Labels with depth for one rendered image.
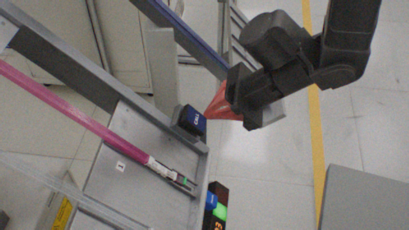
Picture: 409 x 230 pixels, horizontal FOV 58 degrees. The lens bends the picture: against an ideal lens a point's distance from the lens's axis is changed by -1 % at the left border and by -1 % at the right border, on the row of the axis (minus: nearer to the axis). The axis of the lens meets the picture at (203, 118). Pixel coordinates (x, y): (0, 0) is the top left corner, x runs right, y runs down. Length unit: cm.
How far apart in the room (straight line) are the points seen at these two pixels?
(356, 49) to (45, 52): 44
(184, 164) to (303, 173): 97
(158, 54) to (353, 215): 53
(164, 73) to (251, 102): 33
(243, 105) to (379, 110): 141
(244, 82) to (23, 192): 52
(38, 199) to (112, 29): 89
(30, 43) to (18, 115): 133
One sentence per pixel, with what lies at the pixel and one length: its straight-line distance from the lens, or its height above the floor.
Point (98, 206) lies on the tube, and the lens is 53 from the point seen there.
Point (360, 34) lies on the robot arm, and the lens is 49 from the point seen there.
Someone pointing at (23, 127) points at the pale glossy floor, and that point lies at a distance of 187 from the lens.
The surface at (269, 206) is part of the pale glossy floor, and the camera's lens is 149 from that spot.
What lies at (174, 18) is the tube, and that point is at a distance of 65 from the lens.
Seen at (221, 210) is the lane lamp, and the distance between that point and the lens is 73.
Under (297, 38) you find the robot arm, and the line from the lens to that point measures 52.
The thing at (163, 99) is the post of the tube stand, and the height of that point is 64.
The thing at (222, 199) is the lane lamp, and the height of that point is 66.
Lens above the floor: 130
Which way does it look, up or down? 49 degrees down
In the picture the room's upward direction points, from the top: straight up
